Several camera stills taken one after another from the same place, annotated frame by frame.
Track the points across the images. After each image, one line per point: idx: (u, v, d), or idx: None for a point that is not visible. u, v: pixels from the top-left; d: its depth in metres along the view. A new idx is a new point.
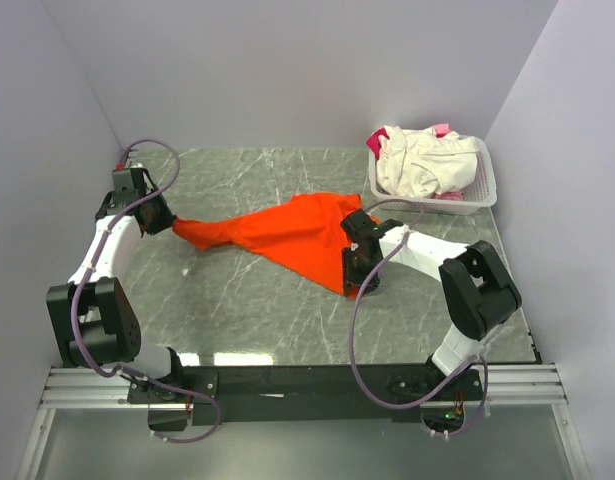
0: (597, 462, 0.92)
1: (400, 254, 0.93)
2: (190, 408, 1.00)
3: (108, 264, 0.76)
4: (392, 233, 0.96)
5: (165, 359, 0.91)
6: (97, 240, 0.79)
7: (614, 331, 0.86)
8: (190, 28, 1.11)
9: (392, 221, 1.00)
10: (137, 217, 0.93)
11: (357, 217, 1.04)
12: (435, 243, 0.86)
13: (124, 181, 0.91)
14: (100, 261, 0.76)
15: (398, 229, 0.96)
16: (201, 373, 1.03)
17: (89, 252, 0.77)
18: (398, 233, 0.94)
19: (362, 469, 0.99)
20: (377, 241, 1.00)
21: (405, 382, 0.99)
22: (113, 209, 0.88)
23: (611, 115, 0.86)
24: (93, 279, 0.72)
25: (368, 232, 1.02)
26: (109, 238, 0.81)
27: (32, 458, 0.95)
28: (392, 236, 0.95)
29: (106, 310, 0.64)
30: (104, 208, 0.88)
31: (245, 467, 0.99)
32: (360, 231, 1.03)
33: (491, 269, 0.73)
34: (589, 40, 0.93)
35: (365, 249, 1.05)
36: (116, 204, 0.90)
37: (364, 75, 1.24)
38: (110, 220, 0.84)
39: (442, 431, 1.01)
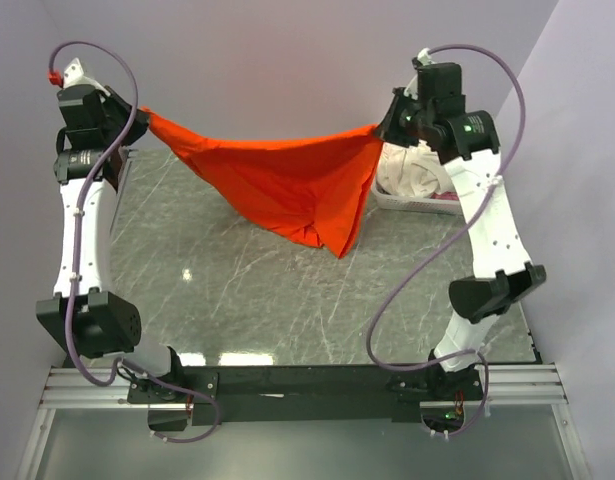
0: (596, 461, 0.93)
1: (473, 195, 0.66)
2: (190, 408, 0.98)
3: (94, 268, 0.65)
4: (479, 160, 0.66)
5: (164, 355, 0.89)
6: (71, 226, 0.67)
7: (612, 331, 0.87)
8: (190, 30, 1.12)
9: (492, 131, 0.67)
10: (107, 166, 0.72)
11: (449, 79, 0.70)
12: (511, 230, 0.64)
13: (77, 117, 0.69)
14: (83, 261, 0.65)
15: (487, 162, 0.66)
16: (201, 373, 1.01)
17: (67, 250, 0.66)
18: (485, 175, 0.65)
19: (362, 469, 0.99)
20: (457, 135, 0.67)
21: (405, 382, 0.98)
22: (74, 163, 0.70)
23: (613, 115, 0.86)
24: (80, 289, 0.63)
25: (453, 117, 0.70)
26: (85, 219, 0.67)
27: (32, 458, 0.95)
28: (477, 170, 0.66)
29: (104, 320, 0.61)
30: (66, 164, 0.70)
31: (245, 468, 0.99)
32: (441, 104, 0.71)
33: (521, 292, 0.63)
34: (591, 40, 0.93)
35: (433, 134, 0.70)
36: (74, 152, 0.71)
37: (363, 76, 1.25)
38: (81, 188, 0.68)
39: (442, 431, 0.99)
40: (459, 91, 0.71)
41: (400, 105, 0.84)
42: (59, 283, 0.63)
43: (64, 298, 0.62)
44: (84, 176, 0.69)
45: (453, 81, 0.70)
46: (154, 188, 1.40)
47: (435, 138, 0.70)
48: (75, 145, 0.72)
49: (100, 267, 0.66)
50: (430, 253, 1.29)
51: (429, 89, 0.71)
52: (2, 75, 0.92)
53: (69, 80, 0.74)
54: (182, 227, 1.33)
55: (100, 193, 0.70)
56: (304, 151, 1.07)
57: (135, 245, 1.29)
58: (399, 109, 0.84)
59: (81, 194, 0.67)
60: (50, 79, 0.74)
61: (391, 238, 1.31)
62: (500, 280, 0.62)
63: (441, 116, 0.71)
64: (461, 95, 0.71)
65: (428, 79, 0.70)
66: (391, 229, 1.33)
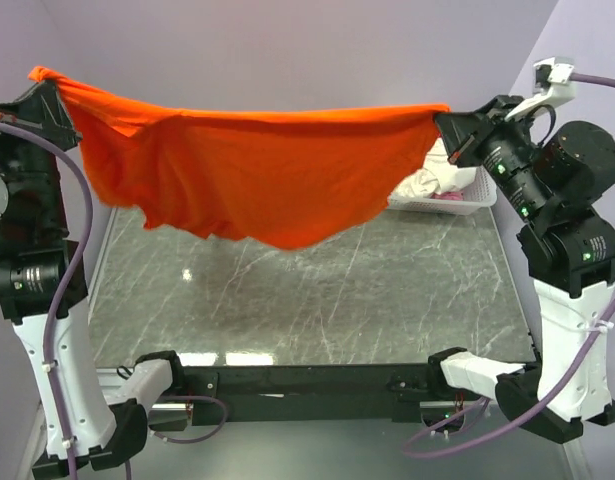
0: (598, 460, 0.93)
1: (567, 334, 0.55)
2: (190, 408, 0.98)
3: (88, 428, 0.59)
4: (589, 295, 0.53)
5: (165, 372, 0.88)
6: (45, 382, 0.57)
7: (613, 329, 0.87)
8: None
9: (613, 259, 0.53)
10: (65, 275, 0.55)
11: (596, 186, 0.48)
12: (599, 374, 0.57)
13: (8, 243, 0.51)
14: (75, 420, 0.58)
15: (593, 306, 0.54)
16: (199, 374, 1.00)
17: (48, 406, 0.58)
18: (589, 319, 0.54)
19: (363, 469, 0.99)
20: (571, 268, 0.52)
21: (405, 382, 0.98)
22: (23, 294, 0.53)
23: None
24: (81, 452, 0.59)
25: (568, 232, 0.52)
26: (60, 371, 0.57)
27: (31, 458, 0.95)
28: (584, 308, 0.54)
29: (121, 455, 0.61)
30: (11, 296, 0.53)
31: (245, 468, 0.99)
32: (566, 211, 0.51)
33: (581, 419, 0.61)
34: (593, 39, 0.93)
35: (545, 244, 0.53)
36: (17, 268, 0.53)
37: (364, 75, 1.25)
38: (44, 334, 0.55)
39: (443, 431, 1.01)
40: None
41: (496, 133, 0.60)
42: (53, 444, 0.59)
43: (62, 459, 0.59)
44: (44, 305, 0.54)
45: (598, 185, 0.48)
46: None
47: (536, 253, 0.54)
48: (13, 256, 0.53)
49: (95, 417, 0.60)
50: (430, 253, 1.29)
51: (561, 181, 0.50)
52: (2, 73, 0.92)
53: None
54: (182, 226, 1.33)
55: (70, 331, 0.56)
56: (304, 143, 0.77)
57: (135, 245, 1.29)
58: (491, 140, 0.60)
59: (45, 347, 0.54)
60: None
61: (391, 238, 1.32)
62: (574, 427, 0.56)
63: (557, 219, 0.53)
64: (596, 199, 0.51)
65: (566, 171, 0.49)
66: (391, 229, 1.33)
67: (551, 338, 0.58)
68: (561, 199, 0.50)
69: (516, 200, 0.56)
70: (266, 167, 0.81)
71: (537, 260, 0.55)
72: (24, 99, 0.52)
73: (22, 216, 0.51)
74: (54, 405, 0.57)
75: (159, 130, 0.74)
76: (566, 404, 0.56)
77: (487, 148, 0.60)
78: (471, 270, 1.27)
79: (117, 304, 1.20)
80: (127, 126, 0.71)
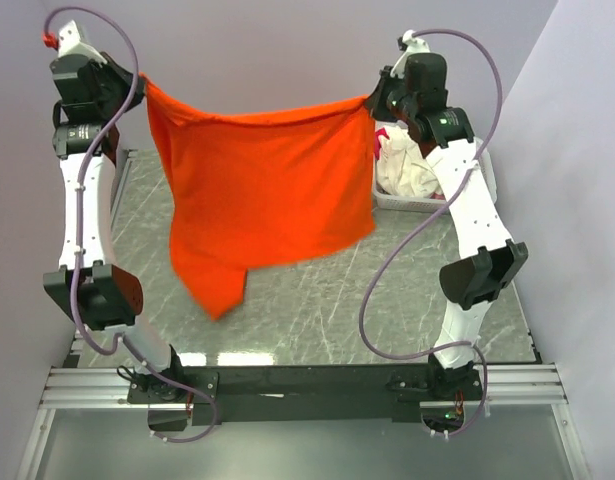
0: (597, 461, 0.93)
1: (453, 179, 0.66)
2: (190, 408, 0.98)
3: (100, 241, 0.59)
4: (456, 148, 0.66)
5: (165, 350, 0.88)
6: (71, 201, 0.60)
7: (612, 329, 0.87)
8: None
9: (466, 125, 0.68)
10: (106, 141, 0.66)
11: (433, 75, 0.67)
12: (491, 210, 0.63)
13: (74, 93, 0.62)
14: (87, 234, 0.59)
15: (462, 151, 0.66)
16: (201, 372, 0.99)
17: (69, 223, 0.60)
18: (462, 160, 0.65)
19: (362, 469, 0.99)
20: (435, 131, 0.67)
21: (405, 382, 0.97)
22: (73, 137, 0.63)
23: (612, 114, 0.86)
24: (87, 262, 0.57)
25: (432, 115, 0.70)
26: (86, 194, 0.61)
27: (32, 458, 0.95)
28: (452, 157, 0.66)
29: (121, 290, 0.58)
30: (64, 137, 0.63)
31: (246, 467, 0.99)
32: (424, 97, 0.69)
33: (505, 270, 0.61)
34: (590, 38, 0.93)
35: (416, 132, 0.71)
36: (73, 127, 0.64)
37: None
38: (80, 163, 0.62)
39: (442, 431, 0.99)
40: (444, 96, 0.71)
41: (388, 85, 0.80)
42: (64, 257, 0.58)
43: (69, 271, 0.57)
44: (83, 149, 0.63)
45: (436, 74, 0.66)
46: (154, 188, 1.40)
47: (415, 133, 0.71)
48: (73, 118, 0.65)
49: (105, 241, 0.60)
50: (430, 253, 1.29)
51: (414, 81, 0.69)
52: (1, 73, 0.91)
53: (62, 49, 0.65)
54: None
55: (100, 168, 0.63)
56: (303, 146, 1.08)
57: (135, 245, 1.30)
58: (385, 90, 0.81)
59: (81, 169, 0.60)
60: (44, 43, 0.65)
61: (391, 239, 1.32)
62: (482, 255, 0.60)
63: (424, 110, 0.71)
64: (445, 89, 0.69)
65: (415, 74, 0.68)
66: (391, 229, 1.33)
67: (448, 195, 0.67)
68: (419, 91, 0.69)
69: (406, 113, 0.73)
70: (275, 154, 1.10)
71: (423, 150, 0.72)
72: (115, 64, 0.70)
73: (91, 85, 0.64)
74: (73, 217, 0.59)
75: (199, 127, 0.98)
76: (468, 242, 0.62)
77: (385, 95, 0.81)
78: None
79: None
80: (178, 119, 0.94)
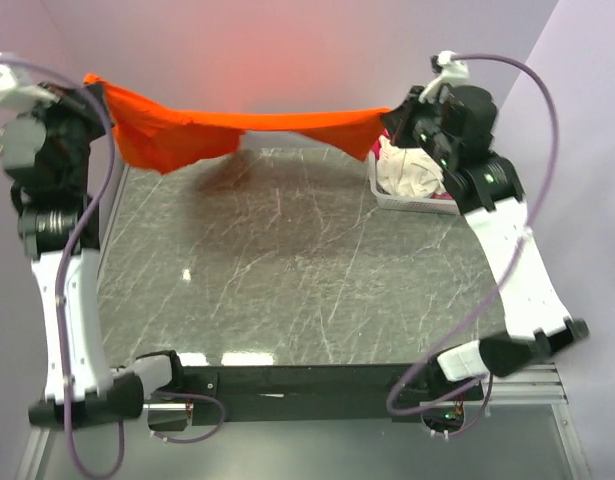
0: (597, 461, 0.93)
1: (499, 251, 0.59)
2: (190, 408, 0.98)
3: (88, 364, 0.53)
4: (503, 209, 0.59)
5: (165, 365, 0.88)
6: (53, 319, 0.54)
7: (611, 329, 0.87)
8: (189, 29, 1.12)
9: (515, 181, 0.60)
10: (85, 229, 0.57)
11: (480, 123, 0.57)
12: (545, 286, 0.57)
13: (31, 179, 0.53)
14: (76, 358, 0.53)
15: (509, 218, 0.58)
16: (201, 372, 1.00)
17: (52, 346, 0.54)
18: (513, 227, 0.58)
19: (362, 470, 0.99)
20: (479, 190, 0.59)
21: (404, 383, 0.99)
22: (43, 231, 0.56)
23: (611, 114, 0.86)
24: (78, 391, 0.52)
25: (473, 166, 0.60)
26: (67, 309, 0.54)
27: (32, 458, 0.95)
28: (502, 221, 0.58)
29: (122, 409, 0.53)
30: (32, 231, 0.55)
31: (245, 468, 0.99)
32: (466, 148, 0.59)
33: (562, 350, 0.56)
34: (591, 39, 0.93)
35: (453, 188, 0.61)
36: (42, 214, 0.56)
37: (364, 76, 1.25)
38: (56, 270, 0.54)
39: (442, 431, 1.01)
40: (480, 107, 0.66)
41: (418, 111, 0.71)
42: (51, 385, 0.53)
43: (58, 404, 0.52)
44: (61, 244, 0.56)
45: (484, 122, 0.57)
46: (154, 188, 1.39)
47: (454, 189, 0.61)
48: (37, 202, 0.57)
49: (96, 361, 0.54)
50: (430, 253, 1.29)
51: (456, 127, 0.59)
52: None
53: None
54: (182, 226, 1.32)
55: (81, 270, 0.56)
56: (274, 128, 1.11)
57: (134, 245, 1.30)
58: (413, 116, 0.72)
59: (57, 279, 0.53)
60: None
61: (391, 239, 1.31)
62: (540, 343, 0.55)
63: (464, 159, 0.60)
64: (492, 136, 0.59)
65: (458, 119, 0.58)
66: (391, 230, 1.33)
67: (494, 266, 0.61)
68: (461, 140, 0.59)
69: (436, 156, 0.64)
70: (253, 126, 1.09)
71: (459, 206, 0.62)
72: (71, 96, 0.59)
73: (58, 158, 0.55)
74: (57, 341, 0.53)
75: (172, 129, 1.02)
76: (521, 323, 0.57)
77: (414, 124, 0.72)
78: (471, 270, 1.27)
79: (117, 303, 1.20)
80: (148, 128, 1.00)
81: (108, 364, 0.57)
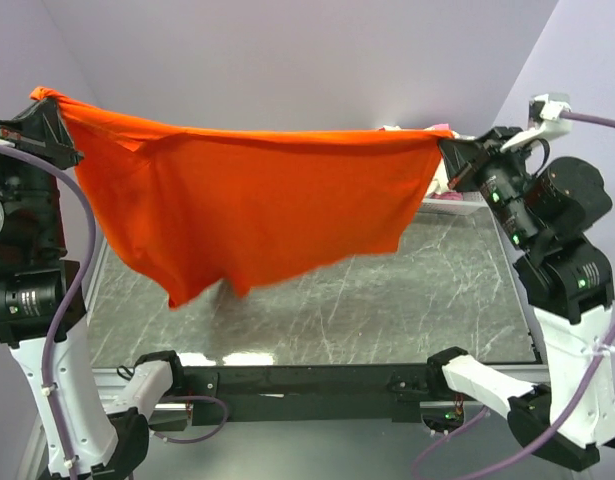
0: (599, 459, 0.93)
1: (572, 359, 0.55)
2: (190, 408, 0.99)
3: (87, 443, 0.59)
4: (589, 321, 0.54)
5: (165, 374, 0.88)
6: (45, 403, 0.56)
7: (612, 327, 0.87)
8: (189, 28, 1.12)
9: (607, 284, 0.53)
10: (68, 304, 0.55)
11: (581, 222, 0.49)
12: (608, 397, 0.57)
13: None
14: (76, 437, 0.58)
15: (592, 333, 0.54)
16: (200, 373, 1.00)
17: (49, 427, 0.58)
18: (593, 337, 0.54)
19: (362, 470, 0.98)
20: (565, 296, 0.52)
21: (405, 382, 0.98)
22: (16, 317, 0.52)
23: (611, 113, 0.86)
24: (83, 467, 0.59)
25: (561, 261, 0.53)
26: (61, 394, 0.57)
27: (32, 457, 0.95)
28: (586, 332, 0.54)
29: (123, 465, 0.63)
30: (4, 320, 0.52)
31: (245, 469, 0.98)
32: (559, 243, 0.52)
33: None
34: (590, 38, 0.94)
35: (534, 280, 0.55)
36: (13, 287, 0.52)
37: (364, 76, 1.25)
38: (42, 359, 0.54)
39: (442, 431, 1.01)
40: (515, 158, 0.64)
41: (492, 161, 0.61)
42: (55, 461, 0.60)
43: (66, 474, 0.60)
44: (36, 317, 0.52)
45: (592, 217, 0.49)
46: None
47: (532, 280, 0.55)
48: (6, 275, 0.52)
49: (96, 434, 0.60)
50: (430, 253, 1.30)
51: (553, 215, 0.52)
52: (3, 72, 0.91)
53: None
54: None
55: (68, 354, 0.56)
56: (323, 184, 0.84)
57: None
58: (487, 167, 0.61)
59: (44, 371, 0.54)
60: None
61: None
62: (591, 454, 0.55)
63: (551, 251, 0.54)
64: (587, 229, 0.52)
65: (557, 207, 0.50)
66: None
67: (556, 364, 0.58)
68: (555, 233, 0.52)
69: (507, 228, 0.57)
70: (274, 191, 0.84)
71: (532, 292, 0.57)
72: (28, 119, 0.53)
73: (22, 232, 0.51)
74: (54, 424, 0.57)
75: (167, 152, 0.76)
76: (577, 429, 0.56)
77: (484, 176, 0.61)
78: (471, 271, 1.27)
79: (117, 303, 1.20)
80: (130, 142, 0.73)
81: (109, 422, 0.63)
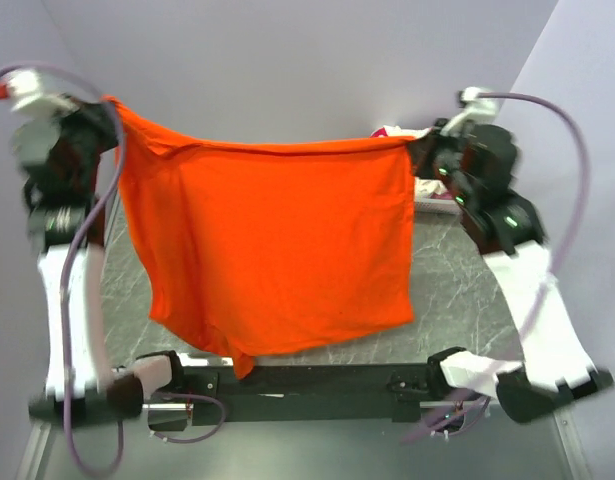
0: (597, 460, 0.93)
1: (520, 298, 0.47)
2: (190, 408, 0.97)
3: (90, 355, 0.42)
4: (525, 255, 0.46)
5: (165, 367, 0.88)
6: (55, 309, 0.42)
7: (612, 327, 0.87)
8: (189, 29, 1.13)
9: (540, 225, 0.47)
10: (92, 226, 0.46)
11: (502, 165, 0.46)
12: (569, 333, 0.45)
13: (43, 174, 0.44)
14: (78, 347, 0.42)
15: (536, 268, 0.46)
16: (201, 373, 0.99)
17: (54, 337, 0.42)
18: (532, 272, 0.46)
19: (361, 470, 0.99)
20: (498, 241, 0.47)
21: (405, 382, 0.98)
22: (50, 232, 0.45)
23: (612, 114, 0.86)
24: (77, 390, 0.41)
25: (494, 209, 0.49)
26: (72, 302, 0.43)
27: (32, 458, 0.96)
28: (521, 265, 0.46)
29: (101, 416, 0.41)
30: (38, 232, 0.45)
31: (245, 468, 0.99)
32: (486, 192, 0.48)
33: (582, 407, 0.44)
34: (590, 37, 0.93)
35: (472, 234, 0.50)
36: (50, 212, 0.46)
37: (362, 77, 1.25)
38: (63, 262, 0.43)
39: (443, 431, 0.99)
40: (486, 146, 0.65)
41: (440, 145, 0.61)
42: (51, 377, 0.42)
43: (59, 400, 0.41)
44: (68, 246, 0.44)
45: (508, 162, 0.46)
46: None
47: (473, 235, 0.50)
48: (50, 200, 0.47)
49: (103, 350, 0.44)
50: (430, 253, 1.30)
51: (476, 168, 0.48)
52: (2, 74, 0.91)
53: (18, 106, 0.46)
54: None
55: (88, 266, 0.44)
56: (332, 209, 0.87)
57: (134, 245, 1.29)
58: (435, 149, 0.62)
59: (63, 272, 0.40)
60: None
61: None
62: (564, 395, 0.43)
63: (484, 201, 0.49)
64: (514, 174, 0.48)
65: (479, 162, 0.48)
66: None
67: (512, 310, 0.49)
68: (482, 183, 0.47)
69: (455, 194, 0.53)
70: (285, 200, 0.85)
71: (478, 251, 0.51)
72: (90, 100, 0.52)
73: (66, 159, 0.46)
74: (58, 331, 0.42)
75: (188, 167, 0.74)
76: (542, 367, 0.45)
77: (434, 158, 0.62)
78: (471, 270, 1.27)
79: (117, 304, 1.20)
80: (159, 149, 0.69)
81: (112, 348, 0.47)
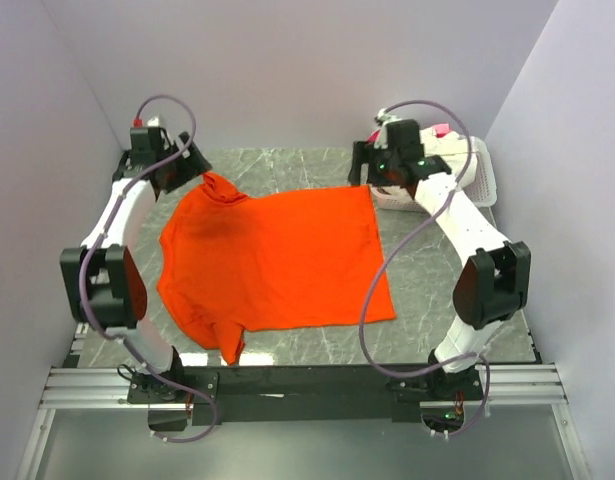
0: (597, 460, 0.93)
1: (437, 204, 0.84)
2: (190, 408, 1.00)
3: (120, 230, 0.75)
4: (434, 180, 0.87)
5: (166, 352, 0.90)
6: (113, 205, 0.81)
7: (610, 325, 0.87)
8: (189, 28, 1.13)
9: (442, 164, 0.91)
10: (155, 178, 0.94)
11: (409, 134, 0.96)
12: (481, 222, 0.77)
13: (142, 142, 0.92)
14: (113, 227, 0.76)
15: (443, 180, 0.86)
16: (201, 372, 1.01)
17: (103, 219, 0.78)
18: (445, 186, 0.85)
19: (362, 469, 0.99)
20: (416, 175, 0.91)
21: (405, 382, 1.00)
22: (130, 171, 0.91)
23: (610, 112, 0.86)
24: (104, 244, 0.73)
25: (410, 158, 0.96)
26: (123, 203, 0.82)
27: (32, 458, 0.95)
28: (434, 186, 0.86)
29: (114, 273, 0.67)
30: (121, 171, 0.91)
31: (246, 469, 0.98)
32: (404, 152, 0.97)
33: (507, 269, 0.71)
34: (589, 36, 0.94)
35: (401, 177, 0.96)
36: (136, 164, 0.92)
37: (362, 77, 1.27)
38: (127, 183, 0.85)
39: (442, 431, 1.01)
40: (418, 141, 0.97)
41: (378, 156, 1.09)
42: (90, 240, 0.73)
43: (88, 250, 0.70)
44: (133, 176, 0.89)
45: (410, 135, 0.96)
46: None
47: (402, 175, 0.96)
48: (136, 159, 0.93)
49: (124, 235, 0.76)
50: (430, 253, 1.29)
51: (397, 141, 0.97)
52: (3, 72, 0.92)
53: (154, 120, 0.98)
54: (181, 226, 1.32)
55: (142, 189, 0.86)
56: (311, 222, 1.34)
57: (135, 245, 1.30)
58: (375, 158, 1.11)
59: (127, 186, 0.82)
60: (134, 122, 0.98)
61: (391, 238, 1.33)
62: (483, 257, 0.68)
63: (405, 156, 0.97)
64: (419, 144, 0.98)
65: (397, 136, 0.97)
66: (391, 230, 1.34)
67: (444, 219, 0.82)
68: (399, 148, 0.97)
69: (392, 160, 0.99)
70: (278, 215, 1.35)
71: (410, 190, 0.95)
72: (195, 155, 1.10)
73: (155, 142, 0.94)
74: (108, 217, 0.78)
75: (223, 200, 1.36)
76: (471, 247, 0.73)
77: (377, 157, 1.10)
78: None
79: None
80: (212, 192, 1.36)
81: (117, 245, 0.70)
